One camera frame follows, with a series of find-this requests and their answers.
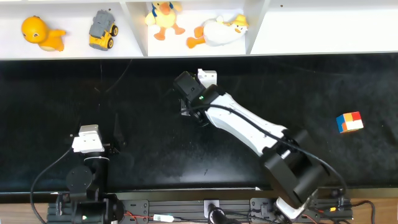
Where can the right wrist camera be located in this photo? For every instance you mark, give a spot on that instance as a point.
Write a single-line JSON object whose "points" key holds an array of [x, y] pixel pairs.
{"points": [[207, 77]]}

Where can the white shelf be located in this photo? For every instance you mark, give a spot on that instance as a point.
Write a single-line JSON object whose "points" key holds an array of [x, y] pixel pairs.
{"points": [[311, 34]]}

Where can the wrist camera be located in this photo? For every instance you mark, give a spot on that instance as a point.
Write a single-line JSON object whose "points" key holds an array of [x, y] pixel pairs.
{"points": [[88, 140], [207, 77]]}

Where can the mounting rail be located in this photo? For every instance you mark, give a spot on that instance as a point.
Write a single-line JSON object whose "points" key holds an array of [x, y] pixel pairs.
{"points": [[186, 207]]}

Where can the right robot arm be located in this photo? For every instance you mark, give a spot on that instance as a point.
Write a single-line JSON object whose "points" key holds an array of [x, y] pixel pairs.
{"points": [[242, 124]]}

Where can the yellow rubber duck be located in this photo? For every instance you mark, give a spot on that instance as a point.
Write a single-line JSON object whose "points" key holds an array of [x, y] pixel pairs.
{"points": [[37, 31]]}

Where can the white plush duck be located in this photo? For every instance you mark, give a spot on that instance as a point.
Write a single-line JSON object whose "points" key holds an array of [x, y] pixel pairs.
{"points": [[220, 32]]}

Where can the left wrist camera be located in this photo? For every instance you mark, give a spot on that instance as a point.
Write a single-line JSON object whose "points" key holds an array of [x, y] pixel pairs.
{"points": [[88, 140]]}

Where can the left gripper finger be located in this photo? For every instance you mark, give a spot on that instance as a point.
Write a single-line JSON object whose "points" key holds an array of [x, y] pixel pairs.
{"points": [[118, 133]]}

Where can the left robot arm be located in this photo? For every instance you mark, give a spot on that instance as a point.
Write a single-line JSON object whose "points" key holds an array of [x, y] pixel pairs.
{"points": [[79, 180]]}

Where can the grey and yellow toy truck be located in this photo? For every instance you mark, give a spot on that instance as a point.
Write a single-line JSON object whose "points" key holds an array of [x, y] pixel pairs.
{"points": [[101, 31]]}

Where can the many-coloured puzzle cube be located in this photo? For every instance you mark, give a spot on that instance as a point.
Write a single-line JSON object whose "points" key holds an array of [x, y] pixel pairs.
{"points": [[349, 122]]}

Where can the yellow plush duck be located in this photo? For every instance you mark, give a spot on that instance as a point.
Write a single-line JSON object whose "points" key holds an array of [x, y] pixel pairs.
{"points": [[164, 18]]}

